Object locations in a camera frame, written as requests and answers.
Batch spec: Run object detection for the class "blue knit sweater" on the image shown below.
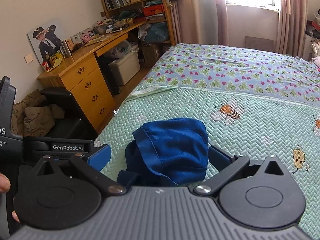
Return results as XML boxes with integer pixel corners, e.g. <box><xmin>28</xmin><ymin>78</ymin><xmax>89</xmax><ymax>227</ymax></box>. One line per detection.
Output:
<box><xmin>117</xmin><ymin>118</ymin><xmax>209</xmax><ymax>188</ymax></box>

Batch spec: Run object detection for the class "person's left hand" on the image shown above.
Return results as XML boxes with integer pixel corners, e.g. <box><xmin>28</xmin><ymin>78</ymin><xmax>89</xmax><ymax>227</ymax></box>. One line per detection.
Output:
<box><xmin>0</xmin><ymin>173</ymin><xmax>20</xmax><ymax>223</ymax></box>

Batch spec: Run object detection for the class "black chair with brown coat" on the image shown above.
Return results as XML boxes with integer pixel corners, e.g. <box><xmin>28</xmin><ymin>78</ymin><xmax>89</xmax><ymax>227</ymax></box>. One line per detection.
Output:
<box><xmin>11</xmin><ymin>88</ymin><xmax>98</xmax><ymax>140</ymax></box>

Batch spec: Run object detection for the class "green quilted bee bedspread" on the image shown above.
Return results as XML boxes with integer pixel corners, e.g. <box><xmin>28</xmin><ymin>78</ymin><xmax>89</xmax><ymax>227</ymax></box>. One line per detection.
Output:
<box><xmin>95</xmin><ymin>43</ymin><xmax>319</xmax><ymax>239</ymax></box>

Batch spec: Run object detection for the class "wooden desk with drawers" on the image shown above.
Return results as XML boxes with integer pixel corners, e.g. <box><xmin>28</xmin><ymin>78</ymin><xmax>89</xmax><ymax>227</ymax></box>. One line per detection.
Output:
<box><xmin>37</xmin><ymin>22</ymin><xmax>144</xmax><ymax>133</ymax></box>

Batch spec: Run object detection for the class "white plastic storage bin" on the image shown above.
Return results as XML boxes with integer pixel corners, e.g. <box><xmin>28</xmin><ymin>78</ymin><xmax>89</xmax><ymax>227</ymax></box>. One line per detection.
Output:
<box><xmin>108</xmin><ymin>52</ymin><xmax>140</xmax><ymax>86</ymax></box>

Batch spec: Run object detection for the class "pilot child portrait photo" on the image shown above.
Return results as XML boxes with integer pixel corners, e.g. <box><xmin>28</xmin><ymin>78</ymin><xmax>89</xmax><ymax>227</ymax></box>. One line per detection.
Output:
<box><xmin>27</xmin><ymin>18</ymin><xmax>65</xmax><ymax>64</ymax></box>

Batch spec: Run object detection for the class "cardboard box under desk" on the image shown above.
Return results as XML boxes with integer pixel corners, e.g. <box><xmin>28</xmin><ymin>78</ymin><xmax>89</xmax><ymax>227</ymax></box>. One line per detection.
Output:
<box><xmin>142</xmin><ymin>44</ymin><xmax>161</xmax><ymax>66</ymax></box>

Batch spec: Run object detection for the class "pink window curtain left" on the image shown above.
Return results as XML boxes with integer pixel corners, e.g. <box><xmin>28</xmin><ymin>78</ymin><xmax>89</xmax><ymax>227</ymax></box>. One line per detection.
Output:
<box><xmin>171</xmin><ymin>0</ymin><xmax>229</xmax><ymax>46</ymax></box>

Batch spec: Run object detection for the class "pink window curtain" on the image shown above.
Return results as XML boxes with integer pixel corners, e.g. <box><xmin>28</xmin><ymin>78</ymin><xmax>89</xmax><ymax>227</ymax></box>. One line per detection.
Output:
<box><xmin>171</xmin><ymin>0</ymin><xmax>229</xmax><ymax>46</ymax></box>
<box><xmin>276</xmin><ymin>0</ymin><xmax>309</xmax><ymax>57</ymax></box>

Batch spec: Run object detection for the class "wooden bookshelf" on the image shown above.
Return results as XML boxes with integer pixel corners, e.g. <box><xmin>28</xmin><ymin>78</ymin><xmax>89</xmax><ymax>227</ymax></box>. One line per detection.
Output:
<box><xmin>101</xmin><ymin>0</ymin><xmax>176</xmax><ymax>46</ymax></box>

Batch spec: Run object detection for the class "pink window curtain right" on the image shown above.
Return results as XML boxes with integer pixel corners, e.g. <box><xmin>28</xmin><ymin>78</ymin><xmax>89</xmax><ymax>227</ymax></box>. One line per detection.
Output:
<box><xmin>276</xmin><ymin>0</ymin><xmax>309</xmax><ymax>57</ymax></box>

